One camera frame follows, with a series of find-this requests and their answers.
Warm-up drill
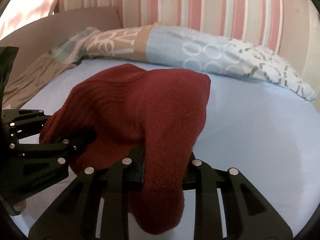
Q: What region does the patterned blue brown duvet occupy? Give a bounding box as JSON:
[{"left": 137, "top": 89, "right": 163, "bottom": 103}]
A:
[{"left": 82, "top": 24, "right": 316, "bottom": 102}]

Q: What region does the light blue bed sheet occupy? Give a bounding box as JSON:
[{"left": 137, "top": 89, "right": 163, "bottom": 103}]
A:
[{"left": 12, "top": 59, "right": 319, "bottom": 239}]

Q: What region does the bright pink curtain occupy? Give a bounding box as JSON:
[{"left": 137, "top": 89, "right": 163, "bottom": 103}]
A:
[{"left": 1, "top": 0, "right": 57, "bottom": 39}]

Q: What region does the folded brown garment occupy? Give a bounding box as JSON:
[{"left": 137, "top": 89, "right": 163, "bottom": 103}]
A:
[{"left": 2, "top": 53, "right": 76, "bottom": 109}]

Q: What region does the red knit sweater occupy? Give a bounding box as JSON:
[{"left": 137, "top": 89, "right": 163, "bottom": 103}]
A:
[{"left": 39, "top": 64, "right": 211, "bottom": 235}]

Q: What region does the plaid green pink pillow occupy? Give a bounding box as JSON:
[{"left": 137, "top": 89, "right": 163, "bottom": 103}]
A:
[{"left": 50, "top": 27, "right": 100, "bottom": 64}]

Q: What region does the pink upholstered headboard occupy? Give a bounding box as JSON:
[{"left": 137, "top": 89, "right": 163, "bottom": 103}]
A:
[{"left": 0, "top": 6, "right": 124, "bottom": 83}]

